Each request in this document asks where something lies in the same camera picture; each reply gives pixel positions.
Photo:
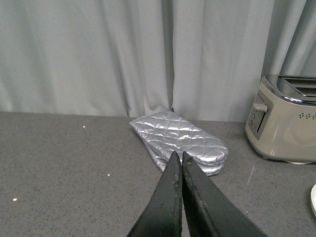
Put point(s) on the lower silver quilted oven mitt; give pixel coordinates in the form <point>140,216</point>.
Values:
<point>161,163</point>

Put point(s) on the grey curtain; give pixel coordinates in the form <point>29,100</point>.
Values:
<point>202,58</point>

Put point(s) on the white plate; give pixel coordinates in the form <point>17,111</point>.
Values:
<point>313,199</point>

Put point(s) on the upper silver quilted oven mitt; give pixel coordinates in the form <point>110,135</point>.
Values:
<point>164,132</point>

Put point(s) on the beige chrome toaster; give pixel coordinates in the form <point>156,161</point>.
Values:
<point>282,121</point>

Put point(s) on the silver quilted oven mitt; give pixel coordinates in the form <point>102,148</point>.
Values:
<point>164,132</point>
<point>161,163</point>

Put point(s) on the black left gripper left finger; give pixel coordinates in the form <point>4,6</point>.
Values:
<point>162,217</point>

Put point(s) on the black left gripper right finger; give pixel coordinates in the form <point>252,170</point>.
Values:
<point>208,211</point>

